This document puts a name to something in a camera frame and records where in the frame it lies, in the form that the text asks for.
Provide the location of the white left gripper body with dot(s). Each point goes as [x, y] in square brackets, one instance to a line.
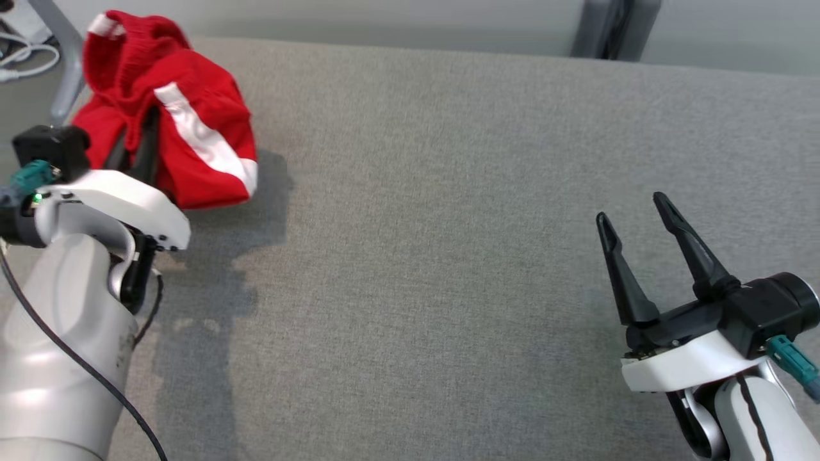
[122, 205]

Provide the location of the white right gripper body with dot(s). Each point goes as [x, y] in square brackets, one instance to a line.
[679, 365]

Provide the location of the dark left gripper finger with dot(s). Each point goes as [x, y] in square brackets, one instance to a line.
[147, 153]
[116, 150]

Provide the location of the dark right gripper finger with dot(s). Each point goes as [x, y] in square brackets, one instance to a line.
[624, 275]
[695, 256]

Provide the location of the red shorts white stripe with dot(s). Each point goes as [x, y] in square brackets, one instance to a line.
[205, 115]

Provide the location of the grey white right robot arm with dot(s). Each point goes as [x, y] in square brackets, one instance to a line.
[775, 422]

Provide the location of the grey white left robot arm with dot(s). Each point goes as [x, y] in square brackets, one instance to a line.
[57, 352]

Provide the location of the white box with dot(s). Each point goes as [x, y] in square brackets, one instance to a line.
[22, 16]

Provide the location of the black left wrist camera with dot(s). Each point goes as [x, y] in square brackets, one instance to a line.
[51, 147]

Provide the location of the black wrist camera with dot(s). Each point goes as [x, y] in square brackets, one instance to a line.
[769, 314]
[51, 147]

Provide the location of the teal left camera connector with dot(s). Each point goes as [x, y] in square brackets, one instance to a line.
[29, 176]

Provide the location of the teal camera connector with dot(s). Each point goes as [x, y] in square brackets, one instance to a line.
[794, 365]
[29, 176]

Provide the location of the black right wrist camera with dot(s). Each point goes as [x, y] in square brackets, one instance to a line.
[769, 314]

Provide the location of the teal right camera connector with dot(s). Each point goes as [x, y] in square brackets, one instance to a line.
[794, 365]

